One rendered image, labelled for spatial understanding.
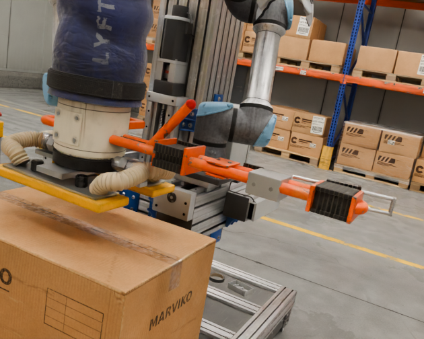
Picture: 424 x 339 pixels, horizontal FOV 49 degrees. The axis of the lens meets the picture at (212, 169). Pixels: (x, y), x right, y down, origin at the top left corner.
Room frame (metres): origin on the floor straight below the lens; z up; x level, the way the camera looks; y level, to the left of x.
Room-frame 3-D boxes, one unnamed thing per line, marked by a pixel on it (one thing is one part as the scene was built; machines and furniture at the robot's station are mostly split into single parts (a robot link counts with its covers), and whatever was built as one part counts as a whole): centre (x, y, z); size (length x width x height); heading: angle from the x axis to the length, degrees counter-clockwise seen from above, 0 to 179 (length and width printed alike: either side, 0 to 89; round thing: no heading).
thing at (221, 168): (1.13, 0.07, 1.18); 0.93 x 0.30 x 0.04; 64
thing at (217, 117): (1.58, 0.02, 1.20); 0.13 x 0.12 x 0.14; 90
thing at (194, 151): (1.00, 0.08, 1.18); 0.10 x 0.08 x 0.06; 154
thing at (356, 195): (0.84, -0.23, 1.18); 0.08 x 0.07 x 0.05; 64
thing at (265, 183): (0.91, -0.12, 1.17); 0.07 x 0.07 x 0.04; 64
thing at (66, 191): (1.03, 0.34, 1.08); 0.34 x 0.10 x 0.05; 64
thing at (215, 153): (1.58, 0.02, 1.09); 0.15 x 0.15 x 0.10
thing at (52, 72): (1.11, 0.30, 1.30); 0.23 x 0.23 x 0.04
